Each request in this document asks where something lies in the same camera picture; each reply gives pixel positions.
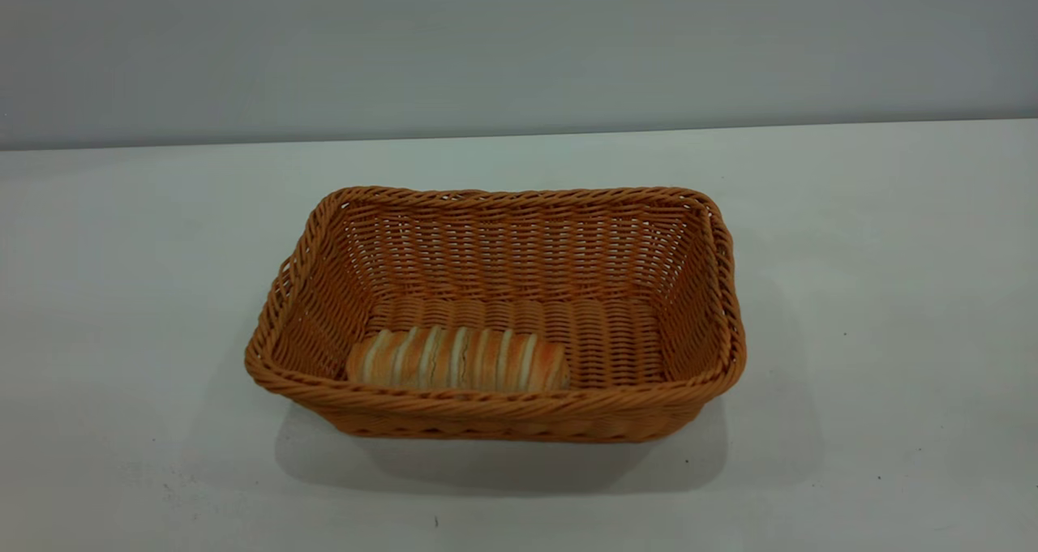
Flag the spiral ridged bread roll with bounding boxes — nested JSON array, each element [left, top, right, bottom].
[[346, 326, 571, 392]]

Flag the orange woven wicker basket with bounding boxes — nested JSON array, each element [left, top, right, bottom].
[[245, 185, 748, 443]]

